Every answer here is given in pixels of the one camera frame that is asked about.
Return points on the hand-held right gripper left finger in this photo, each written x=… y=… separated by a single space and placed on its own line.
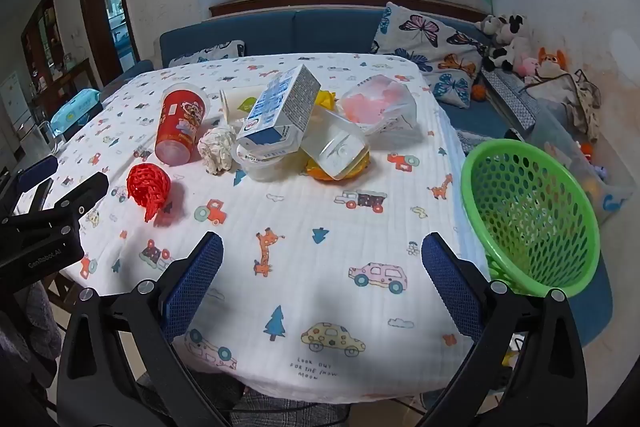
x=195 y=277

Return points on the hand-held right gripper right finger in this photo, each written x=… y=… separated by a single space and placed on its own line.
x=450 y=287

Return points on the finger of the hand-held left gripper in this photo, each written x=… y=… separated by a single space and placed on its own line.
x=37 y=168
x=80 y=193

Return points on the green plastic basket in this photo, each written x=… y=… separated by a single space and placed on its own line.
x=560 y=257

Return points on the red printed plastic cup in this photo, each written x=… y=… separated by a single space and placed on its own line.
x=180 y=122

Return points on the red foam mesh net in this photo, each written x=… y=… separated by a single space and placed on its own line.
x=147 y=187

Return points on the light blue packet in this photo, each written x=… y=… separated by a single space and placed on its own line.
x=75 y=109

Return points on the white printed table blanket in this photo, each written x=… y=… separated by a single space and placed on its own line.
x=300 y=217

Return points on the clear plastic lid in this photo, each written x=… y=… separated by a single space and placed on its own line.
x=260 y=167

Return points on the crumpled white paper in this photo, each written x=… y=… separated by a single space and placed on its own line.
x=215 y=149

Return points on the checkered lace sofa cover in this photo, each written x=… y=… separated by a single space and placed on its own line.
x=510 y=99
x=472 y=141

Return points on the yellow wrapper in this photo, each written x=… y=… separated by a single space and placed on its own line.
x=320 y=172
x=326 y=100

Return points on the white wrapper with green print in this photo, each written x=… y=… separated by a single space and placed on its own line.
x=242 y=103

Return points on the clear plastic storage bin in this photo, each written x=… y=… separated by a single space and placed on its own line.
x=560 y=142

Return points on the blue white milk carton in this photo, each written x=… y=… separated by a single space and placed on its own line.
x=280 y=107

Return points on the white printed cushion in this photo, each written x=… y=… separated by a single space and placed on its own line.
x=210 y=53

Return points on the red orange toy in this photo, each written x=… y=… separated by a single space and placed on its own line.
x=586 y=150

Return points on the clear container with pink pieces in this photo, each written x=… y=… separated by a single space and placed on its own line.
x=375 y=107

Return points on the small orange toy ball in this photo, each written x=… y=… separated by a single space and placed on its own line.
x=479 y=93

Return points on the beige cloth bag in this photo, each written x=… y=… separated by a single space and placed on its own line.
x=565 y=92

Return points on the pink plush toy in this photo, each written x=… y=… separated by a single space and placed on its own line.
x=527 y=66

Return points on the black white cow plush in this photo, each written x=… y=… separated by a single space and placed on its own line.
x=507 y=52

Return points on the butterfly print pillow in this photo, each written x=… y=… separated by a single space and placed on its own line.
x=425 y=42

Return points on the orange fox plush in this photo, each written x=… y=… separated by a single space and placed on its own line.
x=552 y=59

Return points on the grey white plush toy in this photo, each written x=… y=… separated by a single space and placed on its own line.
x=487 y=26

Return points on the blue sofa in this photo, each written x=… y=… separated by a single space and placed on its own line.
x=325 y=32

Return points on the brown wooden ledge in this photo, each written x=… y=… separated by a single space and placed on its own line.
x=300 y=3

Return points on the dark wooden door frame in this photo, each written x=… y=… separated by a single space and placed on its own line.
x=85 y=7

